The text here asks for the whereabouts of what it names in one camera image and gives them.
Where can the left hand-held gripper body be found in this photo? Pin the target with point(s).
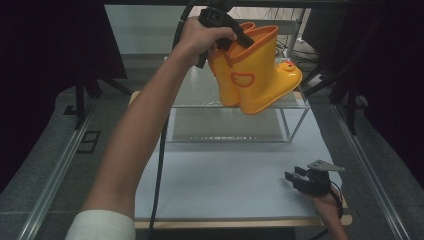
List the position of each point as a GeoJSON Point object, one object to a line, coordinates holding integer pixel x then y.
{"type": "Point", "coordinates": [213, 15]}

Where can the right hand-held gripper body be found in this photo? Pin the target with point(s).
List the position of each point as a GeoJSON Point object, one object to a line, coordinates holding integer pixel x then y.
{"type": "Point", "coordinates": [316, 183]}

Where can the yellow rubber rain boot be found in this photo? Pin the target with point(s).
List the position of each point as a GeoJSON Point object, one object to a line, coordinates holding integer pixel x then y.
{"type": "Point", "coordinates": [223, 83]}
{"type": "Point", "coordinates": [263, 76]}

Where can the two-tier metal shoe rack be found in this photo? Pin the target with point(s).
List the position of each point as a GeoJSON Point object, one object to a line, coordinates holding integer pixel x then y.
{"type": "Point", "coordinates": [206, 90]}

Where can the person's right hand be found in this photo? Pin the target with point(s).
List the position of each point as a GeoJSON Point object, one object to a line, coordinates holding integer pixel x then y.
{"type": "Point", "coordinates": [325, 203]}

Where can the person's left hand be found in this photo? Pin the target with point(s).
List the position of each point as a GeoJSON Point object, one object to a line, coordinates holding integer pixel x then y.
{"type": "Point", "coordinates": [200, 36]}

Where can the white table mat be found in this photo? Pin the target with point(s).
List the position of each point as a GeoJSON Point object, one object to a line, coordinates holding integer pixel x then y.
{"type": "Point", "coordinates": [233, 180]}

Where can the white panel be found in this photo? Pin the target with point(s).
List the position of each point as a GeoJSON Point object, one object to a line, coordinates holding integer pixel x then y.
{"type": "Point", "coordinates": [143, 30]}

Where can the wooden table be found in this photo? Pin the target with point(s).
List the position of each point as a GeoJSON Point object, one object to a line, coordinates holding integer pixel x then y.
{"type": "Point", "coordinates": [233, 224]}

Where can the dark monitor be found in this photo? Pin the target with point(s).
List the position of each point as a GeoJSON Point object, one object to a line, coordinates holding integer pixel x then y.
{"type": "Point", "coordinates": [321, 30]}

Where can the black stand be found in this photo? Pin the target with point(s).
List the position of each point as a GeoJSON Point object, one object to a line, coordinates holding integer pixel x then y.
{"type": "Point", "coordinates": [80, 100]}
{"type": "Point", "coordinates": [350, 100]}

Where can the black floor plate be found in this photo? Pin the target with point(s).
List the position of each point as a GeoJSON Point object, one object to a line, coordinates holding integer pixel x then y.
{"type": "Point", "coordinates": [88, 141]}

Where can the white sleeve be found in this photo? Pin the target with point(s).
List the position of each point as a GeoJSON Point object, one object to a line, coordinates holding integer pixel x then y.
{"type": "Point", "coordinates": [100, 226]}

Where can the aluminium rail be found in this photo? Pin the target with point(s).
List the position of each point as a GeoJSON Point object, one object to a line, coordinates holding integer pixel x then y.
{"type": "Point", "coordinates": [373, 180]}
{"type": "Point", "coordinates": [53, 176]}

